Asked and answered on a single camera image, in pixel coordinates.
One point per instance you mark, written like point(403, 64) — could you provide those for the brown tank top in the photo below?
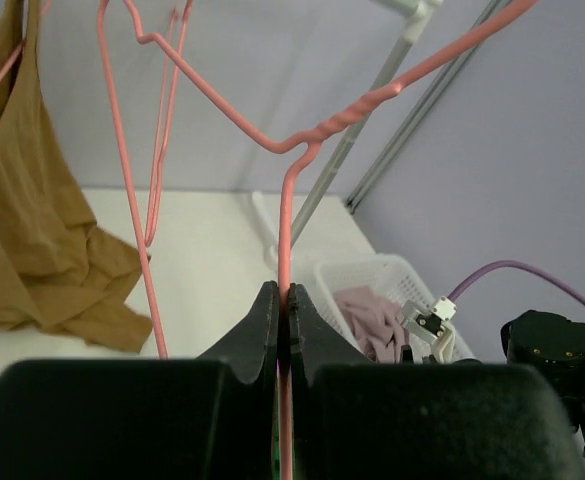
point(59, 271)

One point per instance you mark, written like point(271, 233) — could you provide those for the white plastic basket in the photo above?
point(389, 276)

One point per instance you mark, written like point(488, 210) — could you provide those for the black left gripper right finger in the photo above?
point(355, 419)

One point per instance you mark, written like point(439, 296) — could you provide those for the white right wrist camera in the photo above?
point(433, 325)

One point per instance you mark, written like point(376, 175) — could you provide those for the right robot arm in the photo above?
point(555, 347)

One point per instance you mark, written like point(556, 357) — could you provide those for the pink wire hanger front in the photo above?
point(161, 142)

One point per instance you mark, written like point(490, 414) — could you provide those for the white clothes rack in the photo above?
point(417, 15)

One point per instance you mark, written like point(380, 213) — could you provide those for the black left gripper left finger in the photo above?
point(210, 417)

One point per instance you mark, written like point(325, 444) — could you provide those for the mauve pink tank top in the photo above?
point(373, 321)

